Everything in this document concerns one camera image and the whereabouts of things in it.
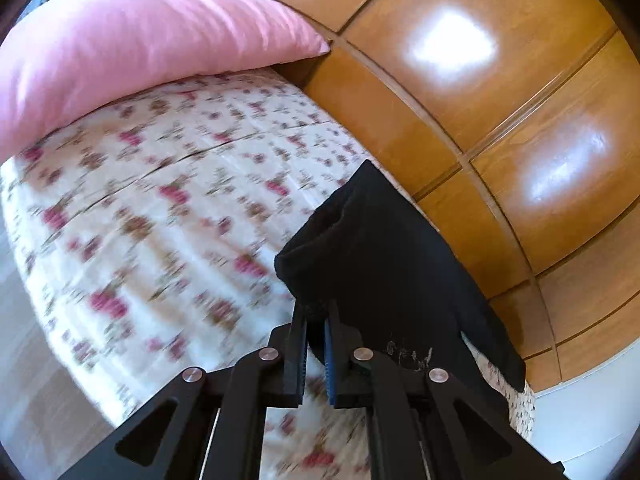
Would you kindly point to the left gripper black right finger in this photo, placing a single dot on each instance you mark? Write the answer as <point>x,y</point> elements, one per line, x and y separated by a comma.
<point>423,425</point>

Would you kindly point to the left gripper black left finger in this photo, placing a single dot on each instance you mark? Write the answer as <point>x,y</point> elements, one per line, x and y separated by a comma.
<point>207,425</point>

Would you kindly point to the black pants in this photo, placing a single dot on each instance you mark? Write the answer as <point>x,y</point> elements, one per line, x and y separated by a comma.
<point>396,280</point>

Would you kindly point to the floral bed quilt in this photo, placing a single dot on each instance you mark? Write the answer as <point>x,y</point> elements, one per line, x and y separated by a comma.
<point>145,232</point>

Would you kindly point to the wooden wardrobe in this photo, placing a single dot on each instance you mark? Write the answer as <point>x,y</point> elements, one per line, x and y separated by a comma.
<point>514,124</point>

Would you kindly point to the pink pillow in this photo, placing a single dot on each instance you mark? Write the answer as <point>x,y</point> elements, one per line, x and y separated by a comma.
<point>70,57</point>

